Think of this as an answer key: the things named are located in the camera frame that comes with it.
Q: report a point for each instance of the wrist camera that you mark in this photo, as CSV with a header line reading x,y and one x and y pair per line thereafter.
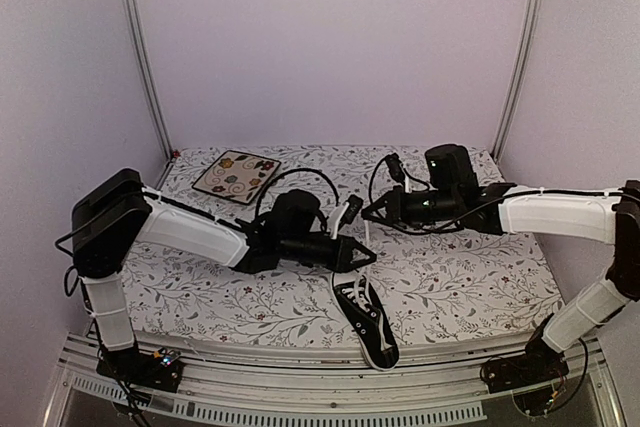
x,y
397,172
344,214

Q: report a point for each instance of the square floral ceramic plate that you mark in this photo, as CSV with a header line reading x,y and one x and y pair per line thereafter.
x,y
236,176

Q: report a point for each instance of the floral patterned table mat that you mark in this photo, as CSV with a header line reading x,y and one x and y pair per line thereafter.
x,y
434,289

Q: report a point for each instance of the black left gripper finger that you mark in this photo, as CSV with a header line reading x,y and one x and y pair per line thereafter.
x,y
357,264
362,252

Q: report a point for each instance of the right aluminium frame post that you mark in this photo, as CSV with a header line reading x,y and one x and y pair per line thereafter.
x,y
506,120

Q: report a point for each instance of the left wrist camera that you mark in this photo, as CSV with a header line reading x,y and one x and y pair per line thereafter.
x,y
344,214

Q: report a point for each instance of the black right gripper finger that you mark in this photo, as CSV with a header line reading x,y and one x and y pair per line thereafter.
x,y
376,217
383,205

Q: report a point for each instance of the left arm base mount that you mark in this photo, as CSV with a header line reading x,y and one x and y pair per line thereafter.
x,y
161,370

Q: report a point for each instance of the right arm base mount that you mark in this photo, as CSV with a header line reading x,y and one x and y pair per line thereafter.
x,y
501,374

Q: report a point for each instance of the aluminium front rail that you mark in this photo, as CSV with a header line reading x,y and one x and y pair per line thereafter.
x,y
226,384

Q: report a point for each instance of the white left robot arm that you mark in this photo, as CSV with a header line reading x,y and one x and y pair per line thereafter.
x,y
122,211

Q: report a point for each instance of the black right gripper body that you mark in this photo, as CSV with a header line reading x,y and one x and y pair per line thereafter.
x,y
413,214

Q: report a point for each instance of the left aluminium frame post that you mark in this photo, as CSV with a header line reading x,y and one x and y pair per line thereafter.
x,y
133,17

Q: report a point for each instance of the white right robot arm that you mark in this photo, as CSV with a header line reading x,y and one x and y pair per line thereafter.
x,y
455,199

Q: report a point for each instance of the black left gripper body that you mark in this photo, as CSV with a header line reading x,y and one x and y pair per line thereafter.
x,y
337,262

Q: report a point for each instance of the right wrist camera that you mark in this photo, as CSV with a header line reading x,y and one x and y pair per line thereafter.
x,y
397,172

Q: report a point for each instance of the aluminium frame post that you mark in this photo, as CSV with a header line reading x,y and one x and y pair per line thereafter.
x,y
133,17
506,120

